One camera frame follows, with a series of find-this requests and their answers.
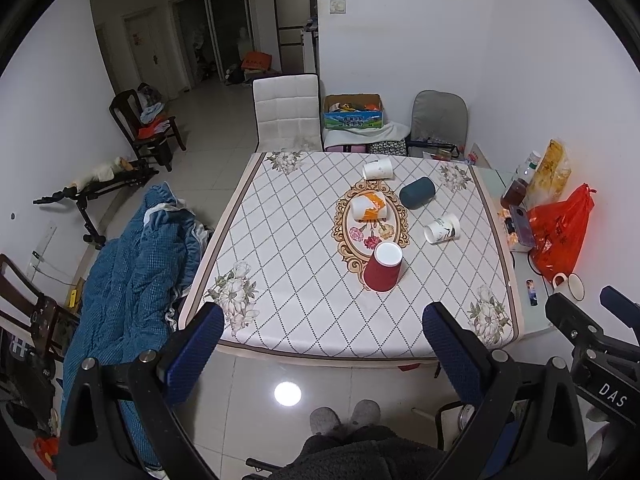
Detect person's right forearm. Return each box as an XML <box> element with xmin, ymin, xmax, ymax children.
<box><xmin>584</xmin><ymin>409</ymin><xmax>640</xmax><ymax>467</ymax></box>

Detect plain white paper cup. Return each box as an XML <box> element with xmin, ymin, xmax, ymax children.
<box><xmin>362</xmin><ymin>156</ymin><xmax>395</xmax><ymax>182</ymax></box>

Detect yellow snack bag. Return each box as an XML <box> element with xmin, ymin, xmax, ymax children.
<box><xmin>522</xmin><ymin>139</ymin><xmax>572</xmax><ymax>211</ymax></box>

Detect person's dark trousers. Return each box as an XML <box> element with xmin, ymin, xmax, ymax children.
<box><xmin>294</xmin><ymin>425</ymin><xmax>447</xmax><ymax>480</ymax></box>

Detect white cup with bird print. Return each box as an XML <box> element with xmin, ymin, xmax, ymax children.
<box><xmin>424</xmin><ymin>212</ymin><xmax>461</xmax><ymax>245</ymax></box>

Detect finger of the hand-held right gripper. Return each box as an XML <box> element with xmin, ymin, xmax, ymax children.
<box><xmin>544</xmin><ymin>291</ymin><xmax>609</xmax><ymax>354</ymax></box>
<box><xmin>599</xmin><ymin>285</ymin><xmax>640</xmax><ymax>334</ymax></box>

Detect teal cup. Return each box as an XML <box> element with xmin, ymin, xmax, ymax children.
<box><xmin>399</xmin><ymin>176</ymin><xmax>438</xmax><ymax>210</ymax></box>

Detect orange and white paper cup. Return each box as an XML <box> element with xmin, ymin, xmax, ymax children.
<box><xmin>348</xmin><ymin>191</ymin><xmax>390</xmax><ymax>223</ymax></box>

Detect black folding stand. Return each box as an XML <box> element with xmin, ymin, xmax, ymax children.
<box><xmin>33</xmin><ymin>157</ymin><xmax>160</xmax><ymax>250</ymax></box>

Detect red paper cup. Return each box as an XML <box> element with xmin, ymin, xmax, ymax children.
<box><xmin>363</xmin><ymin>241</ymin><xmax>405</xmax><ymax>292</ymax></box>

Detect purple phone box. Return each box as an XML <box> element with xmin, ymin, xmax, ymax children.
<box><xmin>509</xmin><ymin>206</ymin><xmax>536</xmax><ymax>251</ymax></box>

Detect white folded cloth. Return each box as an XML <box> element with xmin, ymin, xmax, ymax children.
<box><xmin>322</xmin><ymin>121</ymin><xmax>411</xmax><ymax>146</ymax></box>

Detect white enamel mug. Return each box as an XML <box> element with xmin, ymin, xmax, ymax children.
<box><xmin>551</xmin><ymin>272</ymin><xmax>589</xmax><ymax>302</ymax></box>

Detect grey cushioned chair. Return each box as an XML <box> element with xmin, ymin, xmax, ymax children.
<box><xmin>407</xmin><ymin>90</ymin><xmax>469</xmax><ymax>160</ymax></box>

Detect dark wooden chair with clothes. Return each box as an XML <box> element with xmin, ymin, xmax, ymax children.
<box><xmin>109</xmin><ymin>89</ymin><xmax>187</xmax><ymax>172</ymax></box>

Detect bottle with brown liquid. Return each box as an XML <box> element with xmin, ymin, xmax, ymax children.
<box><xmin>500</xmin><ymin>150</ymin><xmax>543</xmax><ymax>211</ymax></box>

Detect cardboard box with blue label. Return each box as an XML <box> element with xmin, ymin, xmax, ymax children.
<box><xmin>322</xmin><ymin>93</ymin><xmax>385</xmax><ymax>131</ymax></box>

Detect blue quilted blanket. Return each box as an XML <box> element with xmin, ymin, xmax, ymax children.
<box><xmin>60</xmin><ymin>183</ymin><xmax>215</xmax><ymax>472</ymax></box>

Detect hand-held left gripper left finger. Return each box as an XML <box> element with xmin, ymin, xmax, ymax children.
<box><xmin>59</xmin><ymin>301</ymin><xmax>225</xmax><ymax>480</ymax></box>

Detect diamond pattern floral tablecloth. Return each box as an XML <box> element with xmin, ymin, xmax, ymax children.
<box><xmin>179</xmin><ymin>150</ymin><xmax>524</xmax><ymax>362</ymax></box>

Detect orange plastic bag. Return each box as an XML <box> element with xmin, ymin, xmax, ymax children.
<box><xmin>527</xmin><ymin>183</ymin><xmax>597</xmax><ymax>284</ymax></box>

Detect glass side table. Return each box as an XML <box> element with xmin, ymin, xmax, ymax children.
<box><xmin>470</xmin><ymin>166</ymin><xmax>567</xmax><ymax>342</ymax></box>

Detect black and white patterned bag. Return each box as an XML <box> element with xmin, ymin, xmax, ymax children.
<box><xmin>367</xmin><ymin>139</ymin><xmax>409</xmax><ymax>157</ymax></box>

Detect white padded chair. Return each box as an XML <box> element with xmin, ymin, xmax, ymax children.
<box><xmin>252</xmin><ymin>74</ymin><xmax>322</xmax><ymax>154</ymax></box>

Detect grey slipper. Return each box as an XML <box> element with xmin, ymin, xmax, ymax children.
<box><xmin>309</xmin><ymin>406</ymin><xmax>344</xmax><ymax>436</ymax></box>
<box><xmin>350</xmin><ymin>399</ymin><xmax>381</xmax><ymax>430</ymax></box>

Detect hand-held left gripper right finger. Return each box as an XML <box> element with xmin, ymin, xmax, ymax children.
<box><xmin>422</xmin><ymin>301</ymin><xmax>589</xmax><ymax>480</ymax></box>

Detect black folding umbrella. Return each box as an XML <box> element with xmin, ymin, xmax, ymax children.
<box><xmin>407</xmin><ymin>140</ymin><xmax>460</xmax><ymax>159</ymax></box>

